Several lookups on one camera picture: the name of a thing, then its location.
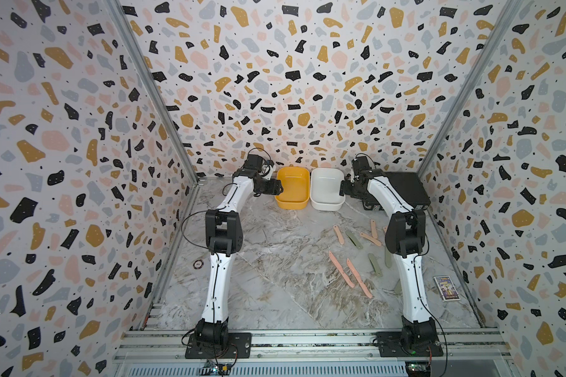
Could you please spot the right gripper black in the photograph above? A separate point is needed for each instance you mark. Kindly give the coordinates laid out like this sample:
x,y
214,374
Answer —
x,y
343,189

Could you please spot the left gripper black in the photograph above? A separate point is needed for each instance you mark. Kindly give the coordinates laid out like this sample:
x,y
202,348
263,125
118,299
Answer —
x,y
274,188

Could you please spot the white storage box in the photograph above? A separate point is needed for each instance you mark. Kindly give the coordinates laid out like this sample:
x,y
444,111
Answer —
x,y
325,189

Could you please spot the yellow storage box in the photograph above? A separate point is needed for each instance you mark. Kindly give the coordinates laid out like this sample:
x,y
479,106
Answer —
x,y
295,182

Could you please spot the long pink fruit knife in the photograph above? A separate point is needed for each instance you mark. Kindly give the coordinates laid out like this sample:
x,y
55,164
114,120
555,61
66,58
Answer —
x,y
340,270

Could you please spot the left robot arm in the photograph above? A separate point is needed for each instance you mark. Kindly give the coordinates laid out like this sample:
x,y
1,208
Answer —
x,y
224,239

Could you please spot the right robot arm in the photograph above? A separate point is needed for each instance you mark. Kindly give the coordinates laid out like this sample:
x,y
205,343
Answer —
x,y
407,240

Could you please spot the pink folding knife upright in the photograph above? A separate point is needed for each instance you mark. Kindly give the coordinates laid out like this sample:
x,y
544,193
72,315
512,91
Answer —
x,y
373,226

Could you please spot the pink folding knife left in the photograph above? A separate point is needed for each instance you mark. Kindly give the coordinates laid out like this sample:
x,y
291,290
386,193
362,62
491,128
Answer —
x,y
339,235

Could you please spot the black carrying case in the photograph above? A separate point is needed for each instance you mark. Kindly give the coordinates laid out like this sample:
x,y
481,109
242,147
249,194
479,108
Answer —
x,y
396,192

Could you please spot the pink folding knife angled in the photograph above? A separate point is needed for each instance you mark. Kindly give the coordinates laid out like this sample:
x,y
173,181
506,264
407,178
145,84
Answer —
x,y
371,239

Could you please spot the green folding knife centre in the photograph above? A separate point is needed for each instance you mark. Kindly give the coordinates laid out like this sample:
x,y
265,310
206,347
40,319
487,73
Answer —
x,y
354,239

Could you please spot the green folding knife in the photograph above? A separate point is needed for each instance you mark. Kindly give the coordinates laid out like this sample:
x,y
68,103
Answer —
x,y
388,259
354,239
375,265

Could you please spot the green folding knife lower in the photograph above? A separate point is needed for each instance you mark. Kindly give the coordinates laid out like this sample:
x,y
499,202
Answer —
x,y
375,265

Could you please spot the green folding knife right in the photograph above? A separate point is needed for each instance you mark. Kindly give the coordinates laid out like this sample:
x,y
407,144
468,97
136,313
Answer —
x,y
388,259

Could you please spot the colourful card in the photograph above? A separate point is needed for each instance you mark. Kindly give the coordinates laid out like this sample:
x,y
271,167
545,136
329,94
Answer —
x,y
446,288

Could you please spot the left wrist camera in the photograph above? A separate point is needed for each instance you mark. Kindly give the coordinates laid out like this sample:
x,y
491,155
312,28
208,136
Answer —
x,y
268,169

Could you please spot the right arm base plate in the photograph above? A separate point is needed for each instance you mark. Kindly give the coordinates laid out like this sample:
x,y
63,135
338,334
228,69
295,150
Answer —
x,y
395,344

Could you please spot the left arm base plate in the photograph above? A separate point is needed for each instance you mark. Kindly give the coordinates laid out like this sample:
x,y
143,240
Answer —
x,y
237,346

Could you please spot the circuit board with wires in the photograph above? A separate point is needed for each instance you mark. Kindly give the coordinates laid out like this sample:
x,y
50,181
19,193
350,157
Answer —
x,y
216,369

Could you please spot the aluminium mounting rail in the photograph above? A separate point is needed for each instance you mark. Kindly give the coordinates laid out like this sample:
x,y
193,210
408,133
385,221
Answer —
x,y
467,352

